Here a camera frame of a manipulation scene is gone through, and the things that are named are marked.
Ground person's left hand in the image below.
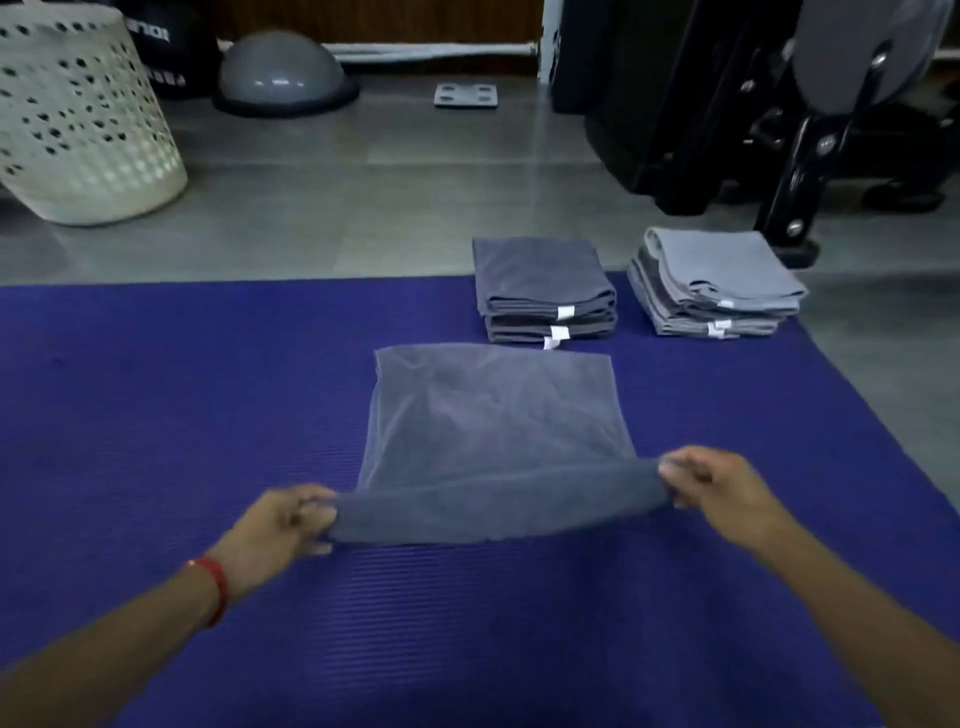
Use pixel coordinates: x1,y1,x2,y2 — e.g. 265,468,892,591
206,483,339,601

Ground person's right hand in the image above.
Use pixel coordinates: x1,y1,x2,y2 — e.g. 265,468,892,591
658,446,796,560

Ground purple ribbed mat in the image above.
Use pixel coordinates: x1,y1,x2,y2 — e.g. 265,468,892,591
0,273,960,728

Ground person's left forearm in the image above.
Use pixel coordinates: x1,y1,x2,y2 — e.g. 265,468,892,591
0,566,223,728

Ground person's right forearm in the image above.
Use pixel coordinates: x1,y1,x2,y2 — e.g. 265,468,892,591
749,517,960,728

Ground black weight stack machine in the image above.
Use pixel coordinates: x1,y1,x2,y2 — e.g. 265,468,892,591
584,0,960,270

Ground white perforated laundry basket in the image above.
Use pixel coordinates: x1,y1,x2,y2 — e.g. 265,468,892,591
0,3,189,226

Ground grey balance dome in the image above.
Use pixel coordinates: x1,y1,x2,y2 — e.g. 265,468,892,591
213,29,361,119

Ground white bathroom scale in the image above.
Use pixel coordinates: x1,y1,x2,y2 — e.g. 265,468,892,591
433,82,499,110

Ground black medicine ball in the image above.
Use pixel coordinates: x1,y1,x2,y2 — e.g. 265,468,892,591
116,0,223,100

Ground red string bracelet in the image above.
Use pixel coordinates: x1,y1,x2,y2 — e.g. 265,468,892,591
185,556,230,630

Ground white upright post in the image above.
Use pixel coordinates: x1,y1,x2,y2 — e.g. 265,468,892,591
536,0,565,85

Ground white wall pipe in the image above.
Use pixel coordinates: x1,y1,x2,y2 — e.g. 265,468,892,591
217,41,541,64

